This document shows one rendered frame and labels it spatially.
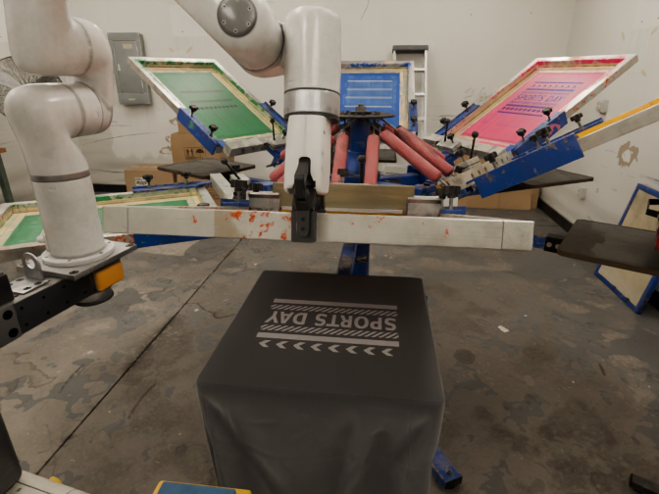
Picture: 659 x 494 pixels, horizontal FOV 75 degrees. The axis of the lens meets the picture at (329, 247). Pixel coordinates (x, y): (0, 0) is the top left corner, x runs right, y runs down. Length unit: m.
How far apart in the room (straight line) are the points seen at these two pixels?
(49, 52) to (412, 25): 4.64
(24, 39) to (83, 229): 0.32
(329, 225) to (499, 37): 4.89
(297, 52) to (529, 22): 4.94
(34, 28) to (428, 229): 0.66
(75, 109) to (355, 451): 0.79
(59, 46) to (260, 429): 0.73
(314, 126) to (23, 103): 0.50
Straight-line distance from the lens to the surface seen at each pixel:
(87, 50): 0.90
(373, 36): 5.24
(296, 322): 0.97
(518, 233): 0.59
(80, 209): 0.90
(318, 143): 0.54
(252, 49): 0.56
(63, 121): 0.88
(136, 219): 0.66
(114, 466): 2.12
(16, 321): 0.87
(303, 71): 0.57
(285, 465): 0.93
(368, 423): 0.82
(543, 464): 2.13
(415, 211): 1.13
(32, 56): 0.86
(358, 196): 1.14
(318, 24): 0.59
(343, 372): 0.83
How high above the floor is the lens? 1.46
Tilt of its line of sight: 22 degrees down
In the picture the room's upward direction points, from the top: straight up
